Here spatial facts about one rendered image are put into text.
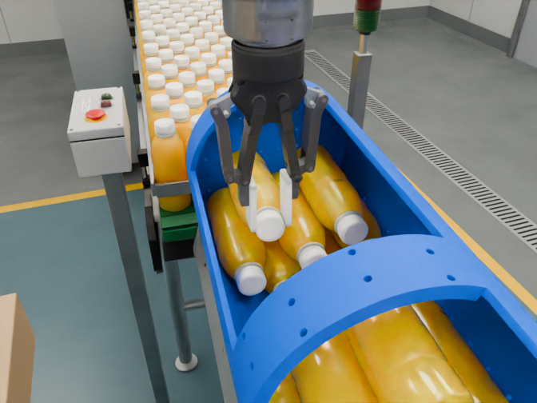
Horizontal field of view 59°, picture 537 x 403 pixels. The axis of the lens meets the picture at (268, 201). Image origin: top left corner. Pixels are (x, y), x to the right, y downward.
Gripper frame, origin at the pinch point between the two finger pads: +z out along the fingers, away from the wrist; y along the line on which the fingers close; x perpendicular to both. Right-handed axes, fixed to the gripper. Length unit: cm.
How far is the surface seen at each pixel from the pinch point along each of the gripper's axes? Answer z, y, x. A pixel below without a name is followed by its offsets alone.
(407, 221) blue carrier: 5.5, 19.2, -1.7
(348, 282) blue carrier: -6.9, 1.0, -22.2
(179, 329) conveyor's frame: 93, -15, 64
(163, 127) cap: 6.1, -11.1, 37.1
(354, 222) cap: 3.3, 10.7, -2.9
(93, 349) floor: 115, -48, 81
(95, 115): 4.0, -23.1, 41.0
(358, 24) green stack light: -3, 39, 64
